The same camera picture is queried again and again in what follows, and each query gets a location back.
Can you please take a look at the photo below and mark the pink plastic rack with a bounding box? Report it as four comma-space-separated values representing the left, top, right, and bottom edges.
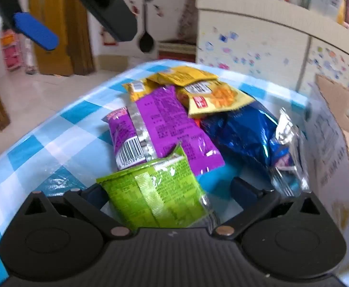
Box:
0, 32, 23, 72

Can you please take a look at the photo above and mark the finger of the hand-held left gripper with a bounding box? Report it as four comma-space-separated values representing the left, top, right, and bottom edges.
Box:
0, 0, 59, 52
63, 0, 138, 43

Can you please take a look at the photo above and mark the yellow snack packet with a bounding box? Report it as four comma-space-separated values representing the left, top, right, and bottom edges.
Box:
123, 79, 160, 103
146, 66, 220, 88

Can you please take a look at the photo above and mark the cream cabinet with stickers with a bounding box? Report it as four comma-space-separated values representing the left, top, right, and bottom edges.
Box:
195, 0, 349, 98

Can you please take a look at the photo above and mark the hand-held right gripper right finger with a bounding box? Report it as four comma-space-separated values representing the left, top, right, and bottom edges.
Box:
212, 177, 327, 242

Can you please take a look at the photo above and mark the dark blue snack packet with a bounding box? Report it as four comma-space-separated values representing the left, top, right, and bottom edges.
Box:
199, 97, 286, 181

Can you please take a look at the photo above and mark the purple snack packet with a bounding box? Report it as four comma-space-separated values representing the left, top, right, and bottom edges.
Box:
102, 85, 226, 175

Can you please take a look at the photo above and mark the wooden door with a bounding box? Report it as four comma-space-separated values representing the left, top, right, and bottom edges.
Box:
28, 0, 95, 77

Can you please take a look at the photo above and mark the white carton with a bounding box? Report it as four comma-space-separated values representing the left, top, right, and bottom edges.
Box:
307, 0, 348, 24

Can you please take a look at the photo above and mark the cardboard box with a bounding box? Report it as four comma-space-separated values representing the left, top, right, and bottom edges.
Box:
304, 74, 349, 219

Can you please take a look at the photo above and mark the yellow packet with red label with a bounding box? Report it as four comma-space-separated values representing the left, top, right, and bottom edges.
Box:
176, 79, 256, 119

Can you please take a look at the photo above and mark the silver clear snack packet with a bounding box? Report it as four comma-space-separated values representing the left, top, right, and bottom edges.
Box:
267, 107, 310, 197

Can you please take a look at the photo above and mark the blue white checkered tablecloth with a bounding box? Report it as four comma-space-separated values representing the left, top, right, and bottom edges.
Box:
0, 59, 314, 279

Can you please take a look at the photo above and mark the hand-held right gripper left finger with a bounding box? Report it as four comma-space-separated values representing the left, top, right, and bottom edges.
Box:
22, 183, 132, 240

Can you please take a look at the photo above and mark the green snack packet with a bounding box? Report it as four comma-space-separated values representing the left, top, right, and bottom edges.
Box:
96, 143, 220, 229

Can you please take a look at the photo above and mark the black ladle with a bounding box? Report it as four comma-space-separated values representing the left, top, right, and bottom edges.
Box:
137, 0, 155, 53

